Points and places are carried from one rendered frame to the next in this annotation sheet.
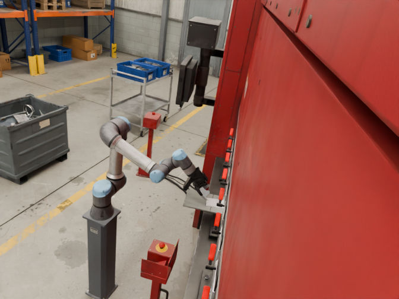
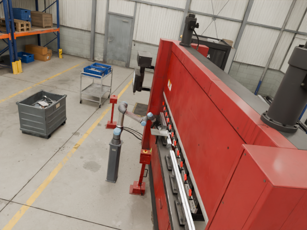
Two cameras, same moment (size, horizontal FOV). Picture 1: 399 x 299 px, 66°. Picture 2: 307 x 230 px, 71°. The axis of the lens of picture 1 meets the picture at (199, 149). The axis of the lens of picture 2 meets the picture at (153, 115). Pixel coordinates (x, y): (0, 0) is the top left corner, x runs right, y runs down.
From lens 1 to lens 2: 1.58 m
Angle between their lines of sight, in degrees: 13
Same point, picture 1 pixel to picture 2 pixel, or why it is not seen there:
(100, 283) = (114, 174)
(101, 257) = (116, 161)
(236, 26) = (161, 59)
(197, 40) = (143, 63)
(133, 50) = (72, 52)
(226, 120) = (157, 97)
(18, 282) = (73, 180)
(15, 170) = (46, 131)
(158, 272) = (147, 159)
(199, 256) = (161, 151)
